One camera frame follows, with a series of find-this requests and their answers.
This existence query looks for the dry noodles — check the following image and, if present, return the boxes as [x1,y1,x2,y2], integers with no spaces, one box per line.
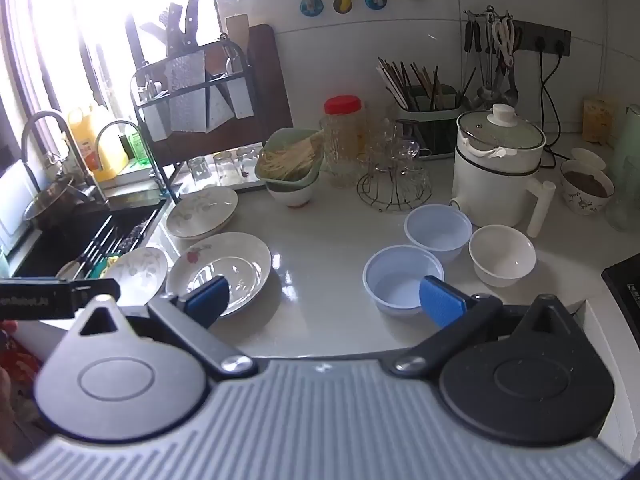
[260,132,323,181]

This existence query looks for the grey leaf plate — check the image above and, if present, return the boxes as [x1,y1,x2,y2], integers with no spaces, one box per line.
[100,246,169,306]

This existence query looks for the black wire knife rack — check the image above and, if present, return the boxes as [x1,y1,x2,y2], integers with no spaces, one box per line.
[129,35,251,203]

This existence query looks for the wooden spatula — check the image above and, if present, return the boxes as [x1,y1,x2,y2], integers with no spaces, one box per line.
[225,14,251,51]

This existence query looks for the patterned bowl with brown contents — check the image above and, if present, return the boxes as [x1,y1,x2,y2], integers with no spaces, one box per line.
[560,160,615,217]

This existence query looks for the wire cup rack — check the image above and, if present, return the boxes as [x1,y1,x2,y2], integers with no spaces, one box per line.
[356,150,433,212]

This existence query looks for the hanging kitchen utensils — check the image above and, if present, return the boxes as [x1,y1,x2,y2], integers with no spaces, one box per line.
[462,7,523,106]

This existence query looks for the yellow box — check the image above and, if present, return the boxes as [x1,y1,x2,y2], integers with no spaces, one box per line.
[582,96,626,148]

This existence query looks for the red flower plate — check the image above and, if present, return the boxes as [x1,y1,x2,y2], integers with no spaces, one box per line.
[165,232,273,318]

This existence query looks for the green chopstick holder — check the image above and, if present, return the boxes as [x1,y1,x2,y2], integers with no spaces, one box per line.
[397,85,463,148]

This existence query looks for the tall steel faucet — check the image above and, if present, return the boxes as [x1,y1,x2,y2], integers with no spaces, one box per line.
[21,110,96,196]

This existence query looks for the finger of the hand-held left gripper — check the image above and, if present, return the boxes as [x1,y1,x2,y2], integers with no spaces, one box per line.
[70,278,122,307]

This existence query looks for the green plastic colander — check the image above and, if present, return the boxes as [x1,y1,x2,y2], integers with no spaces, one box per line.
[255,127,326,193]

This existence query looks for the steel pot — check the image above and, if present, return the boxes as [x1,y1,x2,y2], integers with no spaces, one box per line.
[22,175,108,233]

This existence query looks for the green glass jar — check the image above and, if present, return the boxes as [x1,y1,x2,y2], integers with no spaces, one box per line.
[605,105,640,233]

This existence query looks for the clear jar with red lid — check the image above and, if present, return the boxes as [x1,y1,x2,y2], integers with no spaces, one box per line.
[320,96,365,190]

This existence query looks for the red patterned clothing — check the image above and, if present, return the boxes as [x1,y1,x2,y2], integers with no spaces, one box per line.
[0,320,41,411]

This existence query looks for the white ceramic bowl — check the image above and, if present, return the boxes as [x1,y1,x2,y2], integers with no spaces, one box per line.
[468,225,537,288]

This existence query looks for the brown cutting board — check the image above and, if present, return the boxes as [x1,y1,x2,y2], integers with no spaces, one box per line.
[150,24,294,161]

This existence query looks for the green bottle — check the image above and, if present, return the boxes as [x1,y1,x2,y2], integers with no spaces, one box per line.
[119,127,151,166]

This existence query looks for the light blue plastic bowl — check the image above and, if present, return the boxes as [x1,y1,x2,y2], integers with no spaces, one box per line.
[362,245,445,317]
[404,204,473,263]

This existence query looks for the bundle of chopsticks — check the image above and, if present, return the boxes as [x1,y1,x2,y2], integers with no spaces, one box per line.
[377,56,451,111]

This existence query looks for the green leaf plate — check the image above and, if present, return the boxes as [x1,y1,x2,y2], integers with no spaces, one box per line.
[166,186,240,240]

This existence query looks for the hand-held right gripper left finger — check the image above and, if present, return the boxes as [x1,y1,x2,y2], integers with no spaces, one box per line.
[75,275,256,382]

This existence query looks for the black wall outlet strip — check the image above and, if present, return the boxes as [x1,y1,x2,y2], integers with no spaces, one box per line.
[515,20,572,56]

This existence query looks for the scissors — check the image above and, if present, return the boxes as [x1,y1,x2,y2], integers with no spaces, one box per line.
[492,17,516,68]

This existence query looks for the steel cleaver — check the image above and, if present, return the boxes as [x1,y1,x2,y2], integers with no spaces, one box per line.
[169,52,207,133]

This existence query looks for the short steel faucet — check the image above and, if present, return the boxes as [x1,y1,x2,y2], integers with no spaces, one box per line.
[95,120,146,201]

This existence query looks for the white electric cooking pot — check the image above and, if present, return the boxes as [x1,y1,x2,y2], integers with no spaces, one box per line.
[448,103,557,238]

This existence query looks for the white bowl under colander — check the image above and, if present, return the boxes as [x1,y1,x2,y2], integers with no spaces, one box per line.
[265,180,318,208]

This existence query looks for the black power cable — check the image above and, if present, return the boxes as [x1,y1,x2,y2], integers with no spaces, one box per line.
[536,52,567,168]

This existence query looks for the clear glass cup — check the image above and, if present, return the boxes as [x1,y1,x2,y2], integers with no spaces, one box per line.
[372,117,401,153]
[400,160,433,196]
[395,137,421,166]

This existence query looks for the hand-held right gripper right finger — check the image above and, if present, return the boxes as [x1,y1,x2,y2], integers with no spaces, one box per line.
[387,275,585,377]

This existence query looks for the yellow oil bottle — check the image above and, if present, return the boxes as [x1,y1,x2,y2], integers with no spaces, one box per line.
[67,105,130,181]

